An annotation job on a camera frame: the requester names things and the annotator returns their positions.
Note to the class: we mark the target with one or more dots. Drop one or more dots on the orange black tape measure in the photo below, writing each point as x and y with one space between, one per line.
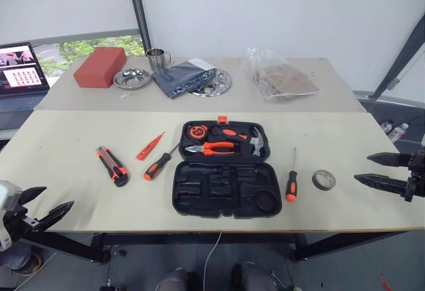
198 132

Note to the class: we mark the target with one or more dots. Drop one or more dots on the long thin orange black screwdriver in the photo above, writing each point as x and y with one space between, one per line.
291 184

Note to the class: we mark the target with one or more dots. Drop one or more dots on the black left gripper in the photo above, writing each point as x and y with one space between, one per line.
25 219

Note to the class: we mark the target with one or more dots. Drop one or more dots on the dark grey rounded shape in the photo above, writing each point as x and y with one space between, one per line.
255 277
176 281

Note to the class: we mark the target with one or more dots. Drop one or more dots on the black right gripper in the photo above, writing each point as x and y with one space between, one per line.
417 181

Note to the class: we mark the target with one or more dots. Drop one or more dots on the open laptop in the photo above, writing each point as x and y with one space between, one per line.
20 71

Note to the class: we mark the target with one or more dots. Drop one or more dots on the black plastic tool case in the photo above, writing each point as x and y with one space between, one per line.
225 188

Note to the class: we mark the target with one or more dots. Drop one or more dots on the folded grey cloth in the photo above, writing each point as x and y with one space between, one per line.
179 78

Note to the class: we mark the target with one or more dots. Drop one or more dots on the small clear plastic piece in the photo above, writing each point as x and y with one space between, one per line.
126 96

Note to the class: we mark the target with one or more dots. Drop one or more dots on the black metal table frame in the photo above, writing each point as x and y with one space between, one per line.
166 238

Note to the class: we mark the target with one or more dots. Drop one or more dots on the red rectangular block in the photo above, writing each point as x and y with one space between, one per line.
98 66

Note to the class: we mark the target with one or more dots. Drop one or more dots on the dark diagonal metal brace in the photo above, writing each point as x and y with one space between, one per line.
408 48

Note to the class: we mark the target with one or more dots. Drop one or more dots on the clear plastic bag brown contents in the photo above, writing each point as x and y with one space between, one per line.
285 80

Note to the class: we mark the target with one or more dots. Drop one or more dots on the plastic bottle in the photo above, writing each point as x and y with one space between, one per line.
397 133
386 128

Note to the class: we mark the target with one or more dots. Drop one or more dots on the orange black utility knife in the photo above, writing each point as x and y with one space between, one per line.
111 164

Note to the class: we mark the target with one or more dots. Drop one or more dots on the stainless steel bowl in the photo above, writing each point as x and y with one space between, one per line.
132 79

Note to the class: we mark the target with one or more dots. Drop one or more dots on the orange voltage tester pen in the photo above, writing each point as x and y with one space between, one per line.
149 147

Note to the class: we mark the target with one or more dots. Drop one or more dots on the grey tape roll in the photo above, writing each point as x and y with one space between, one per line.
318 182

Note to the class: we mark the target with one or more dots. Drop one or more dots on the short thick orange black screwdriver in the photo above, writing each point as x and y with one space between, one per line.
156 167

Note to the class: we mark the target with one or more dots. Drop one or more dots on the dark window frame post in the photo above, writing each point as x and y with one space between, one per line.
137 12

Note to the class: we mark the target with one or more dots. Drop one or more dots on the stainless steel mug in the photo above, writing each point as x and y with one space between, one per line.
156 59

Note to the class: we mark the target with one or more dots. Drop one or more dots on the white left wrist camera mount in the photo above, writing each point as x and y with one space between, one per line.
8 194

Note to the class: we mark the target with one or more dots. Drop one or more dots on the round steel tray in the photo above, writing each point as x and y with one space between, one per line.
219 83

